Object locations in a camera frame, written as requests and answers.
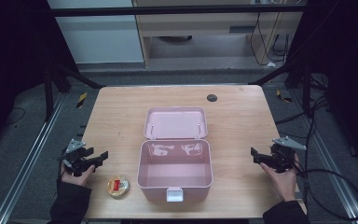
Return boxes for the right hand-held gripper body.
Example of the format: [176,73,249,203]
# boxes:
[265,135,308,174]

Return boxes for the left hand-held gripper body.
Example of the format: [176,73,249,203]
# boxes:
[58,138,95,177]

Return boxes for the round gold tin red label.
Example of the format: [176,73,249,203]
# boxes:
[106,175,131,199]

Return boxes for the pink plastic storage box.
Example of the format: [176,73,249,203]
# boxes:
[136,105,214,203]

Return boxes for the person's left hand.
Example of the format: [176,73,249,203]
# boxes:
[60,160,96,188]

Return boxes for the person's right hand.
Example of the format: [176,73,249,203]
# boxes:
[259,153,300,203]

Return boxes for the black metal stand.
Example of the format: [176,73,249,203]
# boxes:
[42,59,104,123]
[249,55,327,119]

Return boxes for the white cabinet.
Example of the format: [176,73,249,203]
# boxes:
[47,0,145,65]

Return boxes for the aluminium rail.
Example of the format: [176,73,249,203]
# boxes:
[288,90,358,224]
[0,92,67,224]

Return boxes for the black cable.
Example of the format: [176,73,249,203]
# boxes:
[292,155,358,221]

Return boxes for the hanging black cables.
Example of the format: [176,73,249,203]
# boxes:
[249,0,293,67]

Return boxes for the wooden desk frame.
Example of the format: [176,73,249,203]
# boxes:
[131,0,304,67]

